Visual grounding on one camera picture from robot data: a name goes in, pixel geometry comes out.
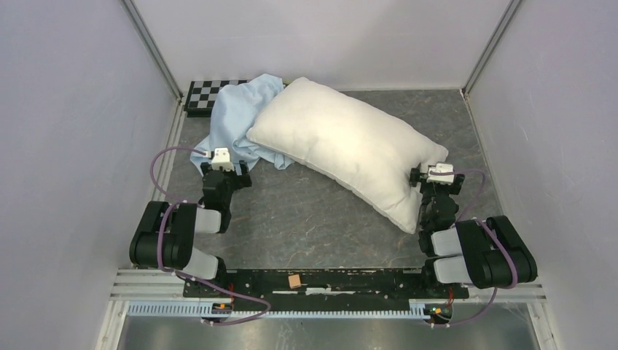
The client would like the light blue pillowcase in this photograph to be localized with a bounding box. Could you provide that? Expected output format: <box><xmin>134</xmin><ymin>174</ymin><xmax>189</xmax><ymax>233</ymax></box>
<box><xmin>189</xmin><ymin>74</ymin><xmax>294</xmax><ymax>172</ymax></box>

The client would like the white pillow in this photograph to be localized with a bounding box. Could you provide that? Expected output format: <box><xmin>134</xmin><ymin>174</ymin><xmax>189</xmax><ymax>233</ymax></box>
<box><xmin>246</xmin><ymin>77</ymin><xmax>448</xmax><ymax>234</ymax></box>

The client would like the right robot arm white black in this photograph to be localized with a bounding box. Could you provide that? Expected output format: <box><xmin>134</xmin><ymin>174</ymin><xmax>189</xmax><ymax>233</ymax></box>
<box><xmin>410</xmin><ymin>163</ymin><xmax>538</xmax><ymax>298</ymax></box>

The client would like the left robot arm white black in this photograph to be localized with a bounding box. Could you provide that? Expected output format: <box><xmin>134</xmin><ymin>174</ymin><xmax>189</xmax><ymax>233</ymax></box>
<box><xmin>129</xmin><ymin>160</ymin><xmax>252</xmax><ymax>298</ymax></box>

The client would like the black white checkerboard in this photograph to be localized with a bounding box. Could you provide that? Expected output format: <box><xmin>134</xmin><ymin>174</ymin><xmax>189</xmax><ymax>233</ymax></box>
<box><xmin>184</xmin><ymin>79</ymin><xmax>248</xmax><ymax>118</ymax></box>

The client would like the small wooden cube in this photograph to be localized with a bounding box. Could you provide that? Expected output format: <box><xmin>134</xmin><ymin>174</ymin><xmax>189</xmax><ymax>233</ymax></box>
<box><xmin>288</xmin><ymin>274</ymin><xmax>302</xmax><ymax>289</ymax></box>

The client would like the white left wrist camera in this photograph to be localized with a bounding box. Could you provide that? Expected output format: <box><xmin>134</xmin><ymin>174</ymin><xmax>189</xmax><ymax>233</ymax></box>
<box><xmin>209</xmin><ymin>147</ymin><xmax>235</xmax><ymax>172</ymax></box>

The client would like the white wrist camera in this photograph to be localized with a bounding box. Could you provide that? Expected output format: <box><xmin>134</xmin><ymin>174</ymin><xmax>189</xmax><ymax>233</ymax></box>
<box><xmin>209</xmin><ymin>147</ymin><xmax>235</xmax><ymax>172</ymax></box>
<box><xmin>426</xmin><ymin>163</ymin><xmax>455</xmax><ymax>185</ymax></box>

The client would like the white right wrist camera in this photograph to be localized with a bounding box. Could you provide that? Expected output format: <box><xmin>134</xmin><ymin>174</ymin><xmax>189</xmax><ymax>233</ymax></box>
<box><xmin>426</xmin><ymin>163</ymin><xmax>455</xmax><ymax>185</ymax></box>

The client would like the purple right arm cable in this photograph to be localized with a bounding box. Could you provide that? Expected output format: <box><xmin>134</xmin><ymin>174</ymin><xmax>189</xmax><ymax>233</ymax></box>
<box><xmin>429</xmin><ymin>168</ymin><xmax>519</xmax><ymax>291</ymax></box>

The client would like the white slotted cable duct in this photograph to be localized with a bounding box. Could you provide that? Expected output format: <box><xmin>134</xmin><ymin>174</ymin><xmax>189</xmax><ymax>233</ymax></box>
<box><xmin>126</xmin><ymin>301</ymin><xmax>431</xmax><ymax>320</ymax></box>

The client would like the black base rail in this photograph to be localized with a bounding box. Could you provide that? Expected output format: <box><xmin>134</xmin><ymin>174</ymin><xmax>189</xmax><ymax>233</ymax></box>
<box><xmin>183</xmin><ymin>268</ymin><xmax>469</xmax><ymax>313</ymax></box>

